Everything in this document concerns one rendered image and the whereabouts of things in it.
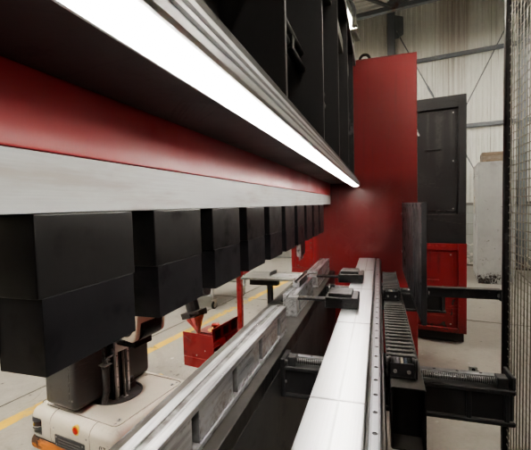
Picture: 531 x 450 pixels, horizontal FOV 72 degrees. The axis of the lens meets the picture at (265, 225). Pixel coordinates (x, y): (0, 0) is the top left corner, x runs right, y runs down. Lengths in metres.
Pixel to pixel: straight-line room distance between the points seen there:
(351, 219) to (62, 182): 2.27
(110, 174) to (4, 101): 0.14
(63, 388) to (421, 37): 8.67
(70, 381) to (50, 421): 0.26
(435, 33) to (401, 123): 6.69
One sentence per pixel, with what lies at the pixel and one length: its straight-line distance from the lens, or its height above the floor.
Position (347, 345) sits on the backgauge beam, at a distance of 0.99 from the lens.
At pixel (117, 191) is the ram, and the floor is 1.37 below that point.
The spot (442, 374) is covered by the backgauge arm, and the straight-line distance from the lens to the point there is 1.21.
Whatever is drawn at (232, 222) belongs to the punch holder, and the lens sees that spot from 0.84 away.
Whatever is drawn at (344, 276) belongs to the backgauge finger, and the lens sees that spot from 1.71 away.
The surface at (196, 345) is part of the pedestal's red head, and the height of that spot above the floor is 0.76.
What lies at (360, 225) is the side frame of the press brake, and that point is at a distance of 2.58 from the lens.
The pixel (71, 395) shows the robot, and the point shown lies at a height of 0.39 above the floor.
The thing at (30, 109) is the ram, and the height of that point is 1.44.
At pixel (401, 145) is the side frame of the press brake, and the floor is 1.71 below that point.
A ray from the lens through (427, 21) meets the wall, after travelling 9.36.
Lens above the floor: 1.34
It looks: 3 degrees down
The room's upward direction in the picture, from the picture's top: 1 degrees counter-clockwise
